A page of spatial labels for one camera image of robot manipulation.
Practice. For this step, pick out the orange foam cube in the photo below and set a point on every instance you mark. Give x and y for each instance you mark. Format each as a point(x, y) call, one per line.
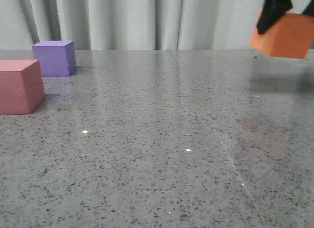
point(290, 37)

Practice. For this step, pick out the grey-white curtain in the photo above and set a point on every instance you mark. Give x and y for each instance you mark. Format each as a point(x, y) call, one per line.
point(129, 24)

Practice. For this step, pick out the pink foam cube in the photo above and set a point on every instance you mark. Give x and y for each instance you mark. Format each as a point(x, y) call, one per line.
point(21, 86)

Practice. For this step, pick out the purple foam cube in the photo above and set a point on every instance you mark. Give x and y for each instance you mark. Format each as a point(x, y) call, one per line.
point(56, 58)

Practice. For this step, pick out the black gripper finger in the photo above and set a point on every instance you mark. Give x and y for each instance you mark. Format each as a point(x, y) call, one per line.
point(272, 11)
point(309, 10)

